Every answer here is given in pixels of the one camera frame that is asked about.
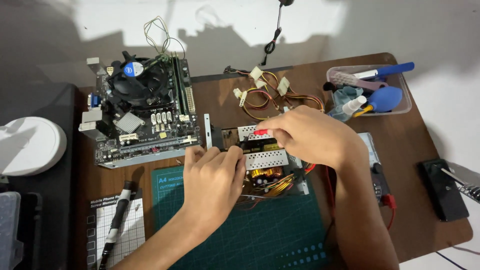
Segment person's right hand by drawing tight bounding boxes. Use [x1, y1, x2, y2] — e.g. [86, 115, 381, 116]
[256, 105, 370, 174]

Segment person's left hand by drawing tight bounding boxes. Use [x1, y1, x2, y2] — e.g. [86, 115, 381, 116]
[181, 145, 248, 235]

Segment black multimeter probe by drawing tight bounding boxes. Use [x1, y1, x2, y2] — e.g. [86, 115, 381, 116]
[221, 137, 250, 153]

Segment open power supply unit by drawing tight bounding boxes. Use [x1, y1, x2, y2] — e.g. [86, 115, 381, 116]
[203, 107, 313, 202]

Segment black computer motherboard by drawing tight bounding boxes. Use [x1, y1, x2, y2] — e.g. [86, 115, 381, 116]
[78, 52, 204, 170]

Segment green cutting mat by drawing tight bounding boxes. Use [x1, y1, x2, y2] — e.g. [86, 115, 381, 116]
[151, 165, 331, 270]

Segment black processor cooler fan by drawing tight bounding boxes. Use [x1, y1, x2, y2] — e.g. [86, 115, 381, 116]
[106, 50, 175, 108]

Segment white screw memory mat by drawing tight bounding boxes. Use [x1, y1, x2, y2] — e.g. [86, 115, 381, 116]
[86, 188, 146, 270]

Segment grey blue cloth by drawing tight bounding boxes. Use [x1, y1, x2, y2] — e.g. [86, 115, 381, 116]
[328, 86, 364, 123]

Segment white spray bottle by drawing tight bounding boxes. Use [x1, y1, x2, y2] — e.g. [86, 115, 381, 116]
[341, 95, 368, 116]

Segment pink cleaning brush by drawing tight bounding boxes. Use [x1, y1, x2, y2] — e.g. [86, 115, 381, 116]
[331, 71, 389, 92]

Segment grey black digital multimeter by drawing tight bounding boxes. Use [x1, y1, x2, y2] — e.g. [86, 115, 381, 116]
[356, 132, 391, 206]

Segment black side cabinet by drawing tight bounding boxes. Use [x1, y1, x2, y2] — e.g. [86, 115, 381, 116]
[0, 82, 81, 270]

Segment blue rubber air blower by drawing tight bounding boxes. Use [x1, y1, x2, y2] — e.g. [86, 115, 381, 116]
[354, 86, 403, 118]

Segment white round device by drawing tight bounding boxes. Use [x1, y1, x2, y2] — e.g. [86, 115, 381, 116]
[0, 116, 68, 177]

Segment clear plastic container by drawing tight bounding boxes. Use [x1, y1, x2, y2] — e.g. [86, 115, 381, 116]
[326, 64, 413, 117]

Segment clear plastic storage box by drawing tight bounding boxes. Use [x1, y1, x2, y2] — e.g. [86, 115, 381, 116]
[0, 191, 24, 270]

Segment black rectangular box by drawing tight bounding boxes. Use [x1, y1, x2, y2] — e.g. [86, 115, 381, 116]
[418, 159, 470, 222]

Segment silver metal tool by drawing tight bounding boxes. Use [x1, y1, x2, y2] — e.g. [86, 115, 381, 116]
[440, 167, 480, 205]

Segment power cable bundle white connectors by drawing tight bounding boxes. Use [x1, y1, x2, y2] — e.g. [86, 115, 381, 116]
[223, 65, 325, 121]

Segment yellow green fan wires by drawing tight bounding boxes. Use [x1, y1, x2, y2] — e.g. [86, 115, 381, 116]
[143, 16, 187, 61]

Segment black hanging cable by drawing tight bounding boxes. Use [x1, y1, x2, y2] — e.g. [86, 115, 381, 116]
[259, 0, 295, 67]

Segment red multimeter lead cable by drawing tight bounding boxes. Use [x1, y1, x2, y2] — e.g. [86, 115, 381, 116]
[324, 164, 397, 232]

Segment blue handled brush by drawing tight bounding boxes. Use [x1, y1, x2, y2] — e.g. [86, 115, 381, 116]
[352, 62, 415, 80]

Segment thin black cable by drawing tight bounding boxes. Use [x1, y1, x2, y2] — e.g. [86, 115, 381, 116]
[435, 250, 470, 270]

